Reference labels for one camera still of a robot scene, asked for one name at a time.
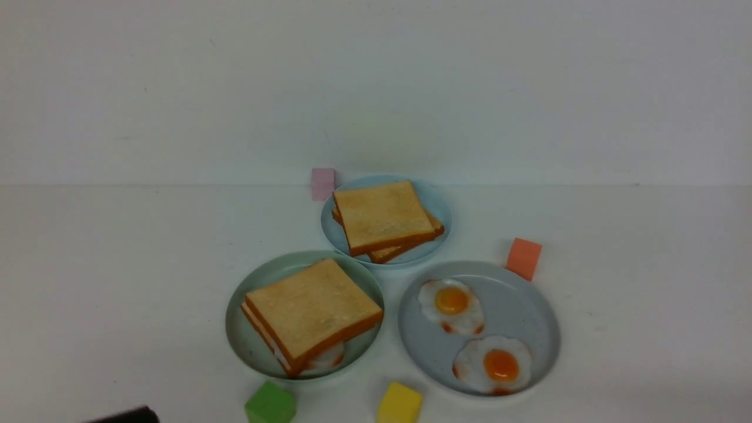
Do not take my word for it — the grey egg plate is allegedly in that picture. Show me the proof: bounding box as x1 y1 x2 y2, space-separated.
397 260 560 399

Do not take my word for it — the fried egg middle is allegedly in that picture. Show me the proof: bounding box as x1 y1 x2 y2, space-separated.
417 278 485 335

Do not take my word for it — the toast slice bottom remaining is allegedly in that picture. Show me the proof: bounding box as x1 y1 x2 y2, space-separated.
333 203 443 261

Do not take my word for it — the yellow cube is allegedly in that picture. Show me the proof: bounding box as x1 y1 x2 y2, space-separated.
376 382 424 423

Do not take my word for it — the orange cube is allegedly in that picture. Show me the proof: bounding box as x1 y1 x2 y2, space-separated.
505 237 542 282

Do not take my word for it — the fried egg front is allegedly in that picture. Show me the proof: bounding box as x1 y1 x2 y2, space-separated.
452 335 533 396

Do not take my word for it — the fried egg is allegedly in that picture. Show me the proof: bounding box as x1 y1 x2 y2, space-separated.
417 278 485 335
269 342 345 377
452 335 533 396

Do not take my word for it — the mint green plate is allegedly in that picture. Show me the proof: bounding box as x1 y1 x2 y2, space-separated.
225 251 385 382

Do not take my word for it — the green cube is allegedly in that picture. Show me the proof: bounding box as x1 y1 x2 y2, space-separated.
244 380 297 423

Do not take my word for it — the fried egg top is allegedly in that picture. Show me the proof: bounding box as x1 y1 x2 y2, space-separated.
269 342 345 377

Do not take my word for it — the pink cube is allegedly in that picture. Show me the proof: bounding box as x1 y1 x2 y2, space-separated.
310 168 336 202

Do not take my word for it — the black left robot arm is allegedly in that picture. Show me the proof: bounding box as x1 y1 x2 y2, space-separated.
86 406 160 423

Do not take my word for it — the light blue bread plate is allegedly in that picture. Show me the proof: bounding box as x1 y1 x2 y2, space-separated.
320 174 454 270

